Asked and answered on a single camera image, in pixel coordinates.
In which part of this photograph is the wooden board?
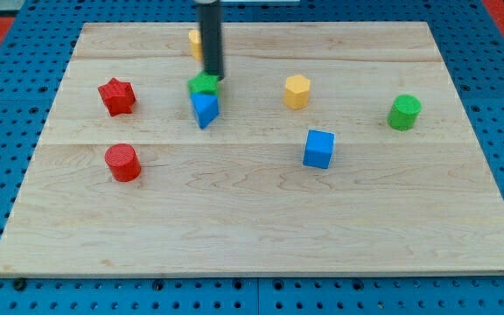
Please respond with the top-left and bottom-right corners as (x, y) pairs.
(0, 22), (504, 278)

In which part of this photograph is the green star block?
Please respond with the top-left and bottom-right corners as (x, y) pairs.
(187, 72), (219, 95)

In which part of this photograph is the red star block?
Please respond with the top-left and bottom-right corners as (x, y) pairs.
(98, 78), (137, 116)

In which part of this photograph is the blue cube block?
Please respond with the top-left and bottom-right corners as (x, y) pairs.
(303, 129), (335, 169)

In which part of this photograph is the blue triangle block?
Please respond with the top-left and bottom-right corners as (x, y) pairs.
(190, 93), (220, 130)

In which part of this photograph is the yellow hexagon block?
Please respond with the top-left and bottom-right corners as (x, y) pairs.
(283, 74), (311, 109)

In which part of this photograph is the red cylinder block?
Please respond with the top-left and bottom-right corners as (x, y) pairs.
(104, 143), (142, 182)

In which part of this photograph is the yellow block behind rod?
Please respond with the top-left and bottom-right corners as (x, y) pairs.
(188, 29), (203, 61)

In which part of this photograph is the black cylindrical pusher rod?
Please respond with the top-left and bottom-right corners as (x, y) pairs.
(195, 0), (225, 81)

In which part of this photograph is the green cylinder block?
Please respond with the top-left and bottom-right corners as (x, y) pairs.
(387, 94), (422, 131)

